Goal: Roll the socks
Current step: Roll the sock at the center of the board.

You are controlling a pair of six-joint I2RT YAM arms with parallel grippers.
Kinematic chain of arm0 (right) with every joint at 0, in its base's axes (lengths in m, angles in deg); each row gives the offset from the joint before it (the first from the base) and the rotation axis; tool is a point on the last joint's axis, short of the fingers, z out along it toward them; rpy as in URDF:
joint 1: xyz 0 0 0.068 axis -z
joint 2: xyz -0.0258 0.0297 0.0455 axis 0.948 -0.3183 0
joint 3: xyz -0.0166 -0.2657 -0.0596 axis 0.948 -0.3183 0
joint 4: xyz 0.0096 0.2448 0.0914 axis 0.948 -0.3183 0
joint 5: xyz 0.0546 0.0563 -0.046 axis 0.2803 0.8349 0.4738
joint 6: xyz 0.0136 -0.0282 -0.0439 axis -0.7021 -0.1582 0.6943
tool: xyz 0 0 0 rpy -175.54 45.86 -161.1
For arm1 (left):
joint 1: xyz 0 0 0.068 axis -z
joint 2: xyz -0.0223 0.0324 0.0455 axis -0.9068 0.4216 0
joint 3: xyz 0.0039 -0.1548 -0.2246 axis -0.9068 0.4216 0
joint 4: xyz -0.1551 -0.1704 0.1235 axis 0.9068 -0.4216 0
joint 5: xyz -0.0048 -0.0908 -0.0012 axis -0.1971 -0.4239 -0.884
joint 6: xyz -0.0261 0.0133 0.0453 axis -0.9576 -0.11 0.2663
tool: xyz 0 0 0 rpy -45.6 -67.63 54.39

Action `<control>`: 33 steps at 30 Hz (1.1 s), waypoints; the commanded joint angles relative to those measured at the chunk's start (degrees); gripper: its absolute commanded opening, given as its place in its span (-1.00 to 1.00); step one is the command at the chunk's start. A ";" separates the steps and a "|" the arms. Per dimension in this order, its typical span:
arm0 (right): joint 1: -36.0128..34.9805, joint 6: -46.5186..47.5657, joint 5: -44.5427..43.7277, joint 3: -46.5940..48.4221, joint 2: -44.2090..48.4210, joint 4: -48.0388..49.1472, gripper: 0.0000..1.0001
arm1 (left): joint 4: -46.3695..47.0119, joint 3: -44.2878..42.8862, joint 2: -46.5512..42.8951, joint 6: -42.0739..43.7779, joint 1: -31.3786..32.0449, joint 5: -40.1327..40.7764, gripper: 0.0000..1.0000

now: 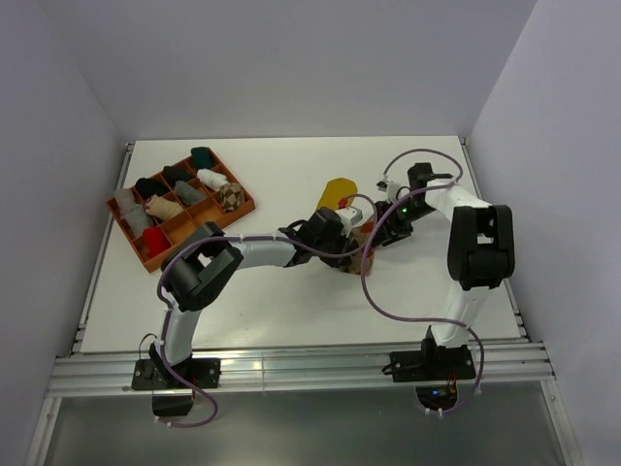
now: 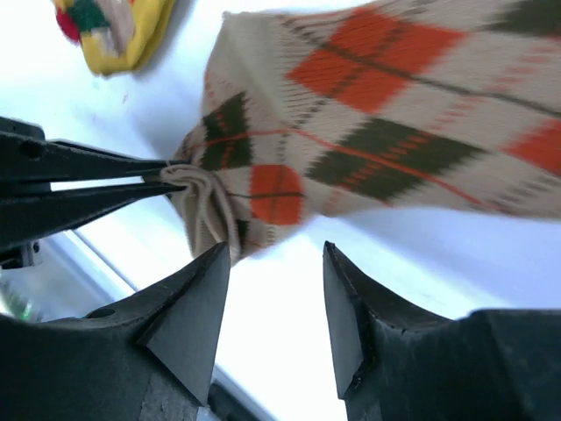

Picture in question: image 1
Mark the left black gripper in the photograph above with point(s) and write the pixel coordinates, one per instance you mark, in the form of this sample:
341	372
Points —
342	239

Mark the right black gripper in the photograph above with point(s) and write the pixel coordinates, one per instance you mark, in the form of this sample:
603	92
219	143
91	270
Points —
393	231

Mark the orange argyle sock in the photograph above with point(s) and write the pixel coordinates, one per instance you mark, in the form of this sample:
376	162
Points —
358	263

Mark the yellow sock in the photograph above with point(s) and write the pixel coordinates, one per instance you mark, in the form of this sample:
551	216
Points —
337	194

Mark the brown argyle sock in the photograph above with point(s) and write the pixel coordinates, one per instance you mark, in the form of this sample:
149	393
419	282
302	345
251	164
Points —
231	196

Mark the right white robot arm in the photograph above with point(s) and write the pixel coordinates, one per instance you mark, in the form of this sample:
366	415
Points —
480	248

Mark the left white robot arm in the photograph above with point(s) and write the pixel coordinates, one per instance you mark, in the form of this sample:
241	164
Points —
197	272

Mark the white rolled sock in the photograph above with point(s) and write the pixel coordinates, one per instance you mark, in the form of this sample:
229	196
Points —
212	179

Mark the dark green rolled sock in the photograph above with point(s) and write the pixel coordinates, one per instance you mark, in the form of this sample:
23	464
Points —
202	158

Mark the grey rolled sock middle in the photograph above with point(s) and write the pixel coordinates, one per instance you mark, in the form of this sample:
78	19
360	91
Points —
188	194

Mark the black rolled sock upper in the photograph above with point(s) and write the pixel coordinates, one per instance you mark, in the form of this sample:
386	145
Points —
173	174

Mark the black rolled sock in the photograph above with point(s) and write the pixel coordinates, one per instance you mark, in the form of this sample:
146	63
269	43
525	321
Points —
148	187
173	174

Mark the orange compartment tray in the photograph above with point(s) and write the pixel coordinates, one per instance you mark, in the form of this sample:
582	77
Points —
179	228

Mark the red rolled sock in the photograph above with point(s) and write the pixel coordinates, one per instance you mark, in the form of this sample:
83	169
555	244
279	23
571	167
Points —
155	240

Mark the beige rolled sock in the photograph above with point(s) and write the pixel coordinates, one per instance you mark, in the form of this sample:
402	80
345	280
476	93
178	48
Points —
162	208

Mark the black rolled sock left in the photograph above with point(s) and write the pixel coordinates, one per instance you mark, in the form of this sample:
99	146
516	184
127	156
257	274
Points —
148	187

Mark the dark grey rolled sock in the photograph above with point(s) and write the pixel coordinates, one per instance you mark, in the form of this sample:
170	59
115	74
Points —
138	220

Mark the light grey rolled sock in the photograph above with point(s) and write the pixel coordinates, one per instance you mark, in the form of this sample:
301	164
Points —
125	200

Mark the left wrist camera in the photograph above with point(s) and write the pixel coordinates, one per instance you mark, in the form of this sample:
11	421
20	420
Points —
349	216

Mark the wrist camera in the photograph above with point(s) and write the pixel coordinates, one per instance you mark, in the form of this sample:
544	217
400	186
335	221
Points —
390	189
349	216

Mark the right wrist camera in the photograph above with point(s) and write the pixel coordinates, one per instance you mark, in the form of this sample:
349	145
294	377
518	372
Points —
390	189

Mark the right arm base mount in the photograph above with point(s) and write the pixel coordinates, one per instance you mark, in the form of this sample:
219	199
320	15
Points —
446	368

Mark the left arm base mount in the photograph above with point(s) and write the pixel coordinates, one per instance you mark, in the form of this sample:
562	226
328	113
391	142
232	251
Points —
151	375

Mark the aluminium rail frame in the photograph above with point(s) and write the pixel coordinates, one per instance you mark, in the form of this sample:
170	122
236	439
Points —
285	351

